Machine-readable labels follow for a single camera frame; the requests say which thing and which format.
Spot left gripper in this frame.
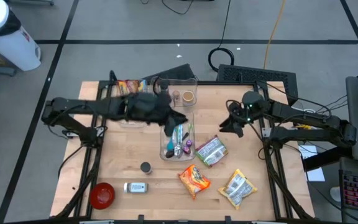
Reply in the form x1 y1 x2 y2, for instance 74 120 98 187
126 92 189 138

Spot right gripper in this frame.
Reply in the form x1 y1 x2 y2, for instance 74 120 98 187
218 90 273 138

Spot purple iridescent spoon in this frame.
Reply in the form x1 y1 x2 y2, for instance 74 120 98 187
185 123 195 148

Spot tan lid white canister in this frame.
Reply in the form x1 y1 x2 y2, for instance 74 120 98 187
181 90 196 106

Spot green white ramen pack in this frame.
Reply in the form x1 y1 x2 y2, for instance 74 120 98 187
195 134 229 169

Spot dark spice jar grey lid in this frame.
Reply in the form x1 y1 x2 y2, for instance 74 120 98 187
139 161 154 175

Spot Maruchan roast beef ramen pack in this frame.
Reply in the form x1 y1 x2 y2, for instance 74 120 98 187
116 79 140 96

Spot orange ramen noodle pack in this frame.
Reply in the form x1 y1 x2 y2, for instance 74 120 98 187
178 164 212 200

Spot yellow ramen noodle pack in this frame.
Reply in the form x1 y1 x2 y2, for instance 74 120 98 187
218 168 259 210

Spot white labelled spice jar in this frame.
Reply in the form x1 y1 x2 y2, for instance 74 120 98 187
123 182 149 194

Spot clear plastic bin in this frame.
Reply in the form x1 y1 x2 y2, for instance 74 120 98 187
160 111 198 162
111 79 149 129
147 76 198 114

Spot black angled panel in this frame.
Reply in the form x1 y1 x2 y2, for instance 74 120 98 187
144 63 197 82

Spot black desk beam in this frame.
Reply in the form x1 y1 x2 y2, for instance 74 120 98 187
302 141 354 172

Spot white paper sheet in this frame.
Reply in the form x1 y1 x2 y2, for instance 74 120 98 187
298 144 326 183

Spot red bowl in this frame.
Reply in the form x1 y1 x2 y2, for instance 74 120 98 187
88 182 116 210

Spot white mouse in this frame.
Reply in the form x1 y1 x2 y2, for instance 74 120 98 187
330 185 343 202

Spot white trash bin black bag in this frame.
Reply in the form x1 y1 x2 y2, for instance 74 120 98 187
0 0 42 72

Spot grey standing desk base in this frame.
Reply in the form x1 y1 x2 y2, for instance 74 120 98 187
9 0 55 6

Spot black aluminium rig frame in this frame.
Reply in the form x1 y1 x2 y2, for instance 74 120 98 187
50 79 315 224

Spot black coiled cable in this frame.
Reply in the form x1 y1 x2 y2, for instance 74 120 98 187
208 0 236 73

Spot white cables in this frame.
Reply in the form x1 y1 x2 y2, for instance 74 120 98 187
292 106 317 113

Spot black floor cable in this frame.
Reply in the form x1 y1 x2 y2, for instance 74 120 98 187
161 0 198 16

